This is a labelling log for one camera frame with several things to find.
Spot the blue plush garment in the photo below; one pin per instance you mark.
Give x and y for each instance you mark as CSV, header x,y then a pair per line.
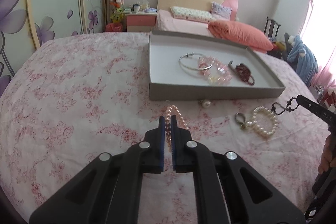
x,y
307,65

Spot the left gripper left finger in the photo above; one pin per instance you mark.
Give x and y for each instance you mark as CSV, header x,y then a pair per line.
x,y
108,189

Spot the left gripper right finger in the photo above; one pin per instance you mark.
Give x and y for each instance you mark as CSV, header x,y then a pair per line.
x,y
227,188

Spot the single pearl earring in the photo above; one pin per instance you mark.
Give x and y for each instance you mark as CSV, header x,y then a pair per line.
x,y
205,103

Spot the small lilac pillow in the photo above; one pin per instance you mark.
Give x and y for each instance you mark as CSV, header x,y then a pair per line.
x,y
219,11

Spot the orange pink quilt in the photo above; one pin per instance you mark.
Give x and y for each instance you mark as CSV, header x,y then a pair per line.
x,y
240,33

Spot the grey shallow cardboard box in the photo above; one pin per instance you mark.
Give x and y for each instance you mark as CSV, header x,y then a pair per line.
x,y
170,81

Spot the floral sliding wardrobe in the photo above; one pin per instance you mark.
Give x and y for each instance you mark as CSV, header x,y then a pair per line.
x,y
39,3

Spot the floral pink bedsheet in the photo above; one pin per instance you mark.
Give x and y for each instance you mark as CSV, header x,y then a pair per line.
x,y
77,97

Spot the thin silver bangle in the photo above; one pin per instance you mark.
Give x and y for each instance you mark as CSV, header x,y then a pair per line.
x,y
204,64

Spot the dark wooden chair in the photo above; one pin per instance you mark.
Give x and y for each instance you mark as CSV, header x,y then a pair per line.
x,y
271,27

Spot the floral white pillow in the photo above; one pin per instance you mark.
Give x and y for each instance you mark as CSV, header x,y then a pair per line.
x,y
191,14

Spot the silver cuff bangle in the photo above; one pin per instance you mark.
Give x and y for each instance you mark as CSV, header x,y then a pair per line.
x,y
233,69

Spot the pink bedside table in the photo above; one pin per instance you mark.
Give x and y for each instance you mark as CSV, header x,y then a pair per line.
x,y
140,22

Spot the person's right hand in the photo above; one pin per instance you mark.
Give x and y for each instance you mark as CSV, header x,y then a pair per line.
x,y
327,158

